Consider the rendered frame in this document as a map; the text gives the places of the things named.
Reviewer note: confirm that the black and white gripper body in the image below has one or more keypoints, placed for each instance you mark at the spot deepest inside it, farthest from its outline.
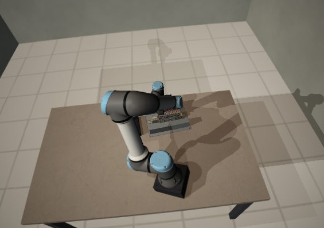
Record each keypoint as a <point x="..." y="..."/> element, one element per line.
<point x="160" y="112"/>

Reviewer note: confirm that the grey relay panel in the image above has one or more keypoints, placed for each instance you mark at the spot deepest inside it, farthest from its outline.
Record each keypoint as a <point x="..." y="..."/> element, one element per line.
<point x="162" y="126"/>

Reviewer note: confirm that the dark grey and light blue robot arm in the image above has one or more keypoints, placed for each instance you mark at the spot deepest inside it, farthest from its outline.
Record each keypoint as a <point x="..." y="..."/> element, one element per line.
<point x="122" y="106"/>

